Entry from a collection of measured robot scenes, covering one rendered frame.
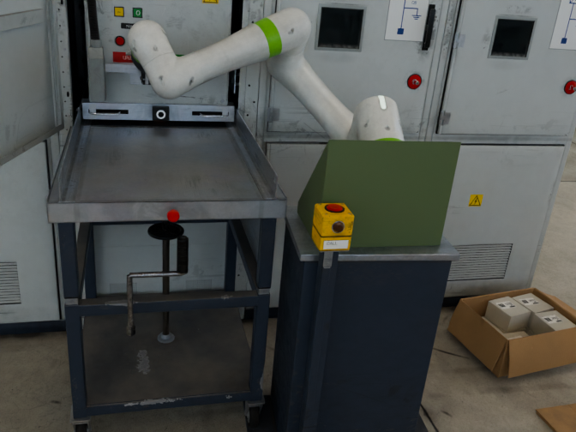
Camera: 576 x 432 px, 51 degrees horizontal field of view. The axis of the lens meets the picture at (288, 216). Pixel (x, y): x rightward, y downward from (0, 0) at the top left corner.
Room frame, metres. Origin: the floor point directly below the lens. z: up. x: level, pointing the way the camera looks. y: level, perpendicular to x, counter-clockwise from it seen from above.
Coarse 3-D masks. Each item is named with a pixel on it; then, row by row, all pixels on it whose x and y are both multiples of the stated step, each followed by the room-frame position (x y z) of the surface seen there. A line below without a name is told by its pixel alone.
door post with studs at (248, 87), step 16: (256, 0) 2.19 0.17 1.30; (256, 16) 2.19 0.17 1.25; (256, 64) 2.19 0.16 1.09; (240, 80) 2.18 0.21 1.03; (256, 80) 2.19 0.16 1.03; (240, 96) 2.18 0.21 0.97; (256, 96) 2.19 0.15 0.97; (240, 112) 2.18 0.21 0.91; (240, 256) 2.19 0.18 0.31; (240, 272) 2.19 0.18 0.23; (240, 288) 2.19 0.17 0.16
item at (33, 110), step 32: (0, 0) 1.74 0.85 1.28; (32, 0) 1.92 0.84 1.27; (0, 32) 1.73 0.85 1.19; (32, 32) 1.90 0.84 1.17; (0, 64) 1.71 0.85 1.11; (32, 64) 1.89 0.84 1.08; (0, 96) 1.69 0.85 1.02; (32, 96) 1.87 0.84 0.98; (0, 128) 1.67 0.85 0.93; (32, 128) 1.85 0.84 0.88; (0, 160) 1.60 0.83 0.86
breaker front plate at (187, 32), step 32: (96, 0) 2.09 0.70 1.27; (128, 0) 2.12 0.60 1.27; (160, 0) 2.14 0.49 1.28; (192, 0) 2.17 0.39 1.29; (224, 0) 2.20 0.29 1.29; (128, 32) 2.12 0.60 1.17; (192, 32) 2.17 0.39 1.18; (224, 32) 2.20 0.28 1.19; (128, 96) 2.11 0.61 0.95; (192, 96) 2.17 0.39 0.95; (224, 96) 2.20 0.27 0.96
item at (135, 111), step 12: (84, 108) 2.06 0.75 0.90; (96, 108) 2.07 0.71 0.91; (108, 108) 2.08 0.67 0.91; (120, 108) 2.09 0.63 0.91; (132, 108) 2.11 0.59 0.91; (144, 108) 2.12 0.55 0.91; (180, 108) 2.15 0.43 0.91; (192, 108) 2.16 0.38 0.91; (204, 108) 2.17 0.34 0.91; (216, 108) 2.19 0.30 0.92; (228, 108) 2.20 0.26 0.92; (180, 120) 2.15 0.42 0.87; (192, 120) 2.16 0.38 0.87; (204, 120) 2.17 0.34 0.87; (216, 120) 2.19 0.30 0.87; (228, 120) 2.20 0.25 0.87
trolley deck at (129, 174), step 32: (96, 128) 2.03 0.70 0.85; (128, 128) 2.07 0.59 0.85; (96, 160) 1.70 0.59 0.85; (128, 160) 1.73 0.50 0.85; (160, 160) 1.75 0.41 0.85; (192, 160) 1.78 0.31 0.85; (224, 160) 1.81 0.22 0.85; (96, 192) 1.46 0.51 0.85; (128, 192) 1.48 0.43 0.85; (160, 192) 1.50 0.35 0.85; (192, 192) 1.52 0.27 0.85; (224, 192) 1.54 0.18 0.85; (256, 192) 1.56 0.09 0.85
